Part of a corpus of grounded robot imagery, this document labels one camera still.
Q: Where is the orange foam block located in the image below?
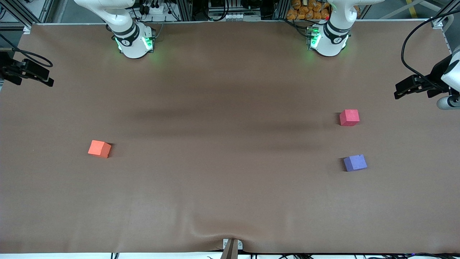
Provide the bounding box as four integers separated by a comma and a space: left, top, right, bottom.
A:
88, 140, 112, 159

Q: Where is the red foam block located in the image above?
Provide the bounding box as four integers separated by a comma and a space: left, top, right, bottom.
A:
339, 109, 360, 127

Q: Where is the purple foam block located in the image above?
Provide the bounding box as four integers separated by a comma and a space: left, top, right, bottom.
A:
343, 154, 368, 172

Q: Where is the orange mesh bag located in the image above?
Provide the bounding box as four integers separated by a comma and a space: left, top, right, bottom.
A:
286, 0, 331, 21

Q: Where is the white power strip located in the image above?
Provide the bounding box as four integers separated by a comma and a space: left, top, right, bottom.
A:
138, 2, 170, 15

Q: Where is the white terminal block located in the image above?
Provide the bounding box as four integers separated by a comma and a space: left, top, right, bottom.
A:
230, 13, 261, 21

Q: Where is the brown table mat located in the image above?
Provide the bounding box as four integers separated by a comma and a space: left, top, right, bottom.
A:
0, 20, 460, 254

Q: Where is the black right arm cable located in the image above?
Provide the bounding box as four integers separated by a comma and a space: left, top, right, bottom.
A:
0, 33, 54, 68

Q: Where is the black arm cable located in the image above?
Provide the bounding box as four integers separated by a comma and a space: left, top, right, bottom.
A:
0, 33, 54, 68
400, 9, 460, 90

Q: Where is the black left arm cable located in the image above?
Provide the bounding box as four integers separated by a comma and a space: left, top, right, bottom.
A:
400, 9, 460, 90

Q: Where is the aluminium frame profile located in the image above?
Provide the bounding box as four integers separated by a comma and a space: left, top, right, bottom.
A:
431, 0, 460, 28
0, 0, 54, 30

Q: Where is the aluminium frame post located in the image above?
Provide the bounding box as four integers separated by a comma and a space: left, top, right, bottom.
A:
275, 0, 290, 20
176, 0, 193, 21

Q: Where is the metal bracket with brown strip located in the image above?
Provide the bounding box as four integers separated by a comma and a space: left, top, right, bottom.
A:
220, 238, 244, 259

